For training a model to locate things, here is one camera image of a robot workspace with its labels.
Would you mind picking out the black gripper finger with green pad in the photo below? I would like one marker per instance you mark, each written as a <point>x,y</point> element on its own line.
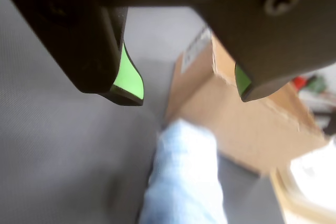
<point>78,37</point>

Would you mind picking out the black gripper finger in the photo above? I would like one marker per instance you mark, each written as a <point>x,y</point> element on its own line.
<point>262,37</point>

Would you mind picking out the open cardboard box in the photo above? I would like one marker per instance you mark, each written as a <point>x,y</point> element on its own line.
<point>236,129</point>

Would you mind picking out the block wrapped in pale yarn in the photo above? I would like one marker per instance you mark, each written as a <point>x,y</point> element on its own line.
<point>183,171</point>

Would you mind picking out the red and green clutter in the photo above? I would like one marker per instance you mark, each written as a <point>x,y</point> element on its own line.
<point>311,83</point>

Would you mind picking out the white label sticker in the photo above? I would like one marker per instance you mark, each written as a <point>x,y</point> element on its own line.
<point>195,49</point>

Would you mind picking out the grey fabric mat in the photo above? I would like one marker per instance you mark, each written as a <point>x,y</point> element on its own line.
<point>65,155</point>

